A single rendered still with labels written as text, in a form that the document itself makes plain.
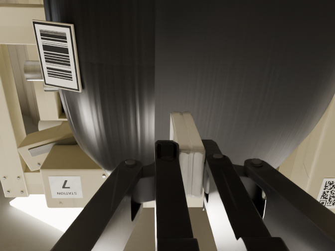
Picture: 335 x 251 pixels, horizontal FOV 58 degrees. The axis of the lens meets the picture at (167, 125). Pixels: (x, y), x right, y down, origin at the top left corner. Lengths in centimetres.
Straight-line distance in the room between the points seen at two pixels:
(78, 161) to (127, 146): 62
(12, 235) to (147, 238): 142
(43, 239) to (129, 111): 334
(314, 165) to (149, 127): 40
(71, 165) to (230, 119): 68
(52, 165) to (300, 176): 65
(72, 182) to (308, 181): 62
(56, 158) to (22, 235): 278
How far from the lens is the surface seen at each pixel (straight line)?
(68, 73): 29
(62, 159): 95
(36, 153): 107
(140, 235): 344
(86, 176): 91
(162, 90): 27
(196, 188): 17
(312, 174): 64
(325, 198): 69
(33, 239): 362
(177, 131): 18
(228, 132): 31
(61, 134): 102
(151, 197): 15
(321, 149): 61
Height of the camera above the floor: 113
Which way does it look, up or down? 27 degrees up
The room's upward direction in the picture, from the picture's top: 178 degrees counter-clockwise
